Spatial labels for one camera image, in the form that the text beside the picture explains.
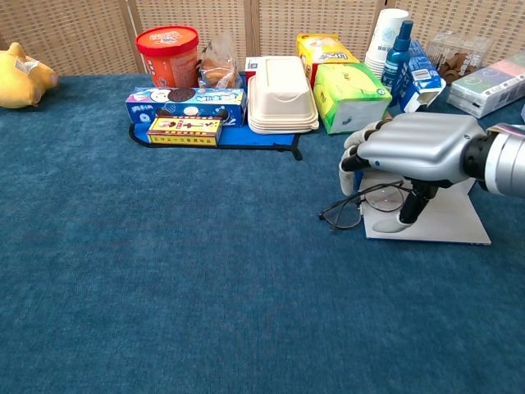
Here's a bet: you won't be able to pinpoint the red instant noodle tub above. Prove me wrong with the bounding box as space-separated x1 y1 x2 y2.
135 25 200 89

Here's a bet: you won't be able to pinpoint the clear box with brown pieces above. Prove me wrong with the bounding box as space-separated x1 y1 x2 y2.
426 30 495 86

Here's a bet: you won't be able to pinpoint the blue glasses case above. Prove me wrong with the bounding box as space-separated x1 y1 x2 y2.
353 170 492 246

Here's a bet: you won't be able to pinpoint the pastel tissue multipack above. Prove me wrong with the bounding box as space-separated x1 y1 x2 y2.
445 52 525 120

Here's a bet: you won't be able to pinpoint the small yellow red box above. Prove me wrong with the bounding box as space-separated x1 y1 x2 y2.
146 116 223 148

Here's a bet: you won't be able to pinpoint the black-framed eyeglasses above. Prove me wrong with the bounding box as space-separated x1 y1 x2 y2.
318 180 413 234

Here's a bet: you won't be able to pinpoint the small red white box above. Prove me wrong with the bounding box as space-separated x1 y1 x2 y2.
244 57 267 89

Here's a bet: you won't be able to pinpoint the stack of beige food containers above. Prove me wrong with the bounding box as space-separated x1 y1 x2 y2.
247 55 320 135

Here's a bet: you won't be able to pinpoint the blue spray bottle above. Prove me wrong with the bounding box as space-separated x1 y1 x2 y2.
381 19 414 107

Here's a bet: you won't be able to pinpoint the yellow tissue pack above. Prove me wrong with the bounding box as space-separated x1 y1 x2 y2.
296 33 361 89

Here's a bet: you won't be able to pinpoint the woven folding screen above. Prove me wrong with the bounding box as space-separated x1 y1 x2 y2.
0 0 525 77

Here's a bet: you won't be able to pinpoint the blue cookie box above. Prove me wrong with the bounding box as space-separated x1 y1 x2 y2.
125 86 249 128

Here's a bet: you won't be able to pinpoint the blue flat tray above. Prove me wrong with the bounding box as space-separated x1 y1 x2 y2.
128 121 304 162

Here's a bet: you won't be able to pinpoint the blue white milk carton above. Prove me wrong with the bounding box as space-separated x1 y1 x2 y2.
399 39 447 115

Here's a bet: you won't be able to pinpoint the stack of white paper cups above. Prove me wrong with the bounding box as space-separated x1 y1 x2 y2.
364 8 410 81

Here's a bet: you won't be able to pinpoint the yellow plush toy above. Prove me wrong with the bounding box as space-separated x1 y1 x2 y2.
0 42 60 110

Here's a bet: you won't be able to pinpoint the teal carpet table cover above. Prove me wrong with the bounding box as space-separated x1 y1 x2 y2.
0 73 525 394

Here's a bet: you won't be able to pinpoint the clear bag of pastries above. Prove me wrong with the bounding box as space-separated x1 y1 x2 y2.
198 32 243 89

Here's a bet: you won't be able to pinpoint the green tissue pack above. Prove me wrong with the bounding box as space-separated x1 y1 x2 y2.
313 62 394 135

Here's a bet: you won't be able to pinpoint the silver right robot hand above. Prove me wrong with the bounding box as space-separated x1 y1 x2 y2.
338 112 487 234

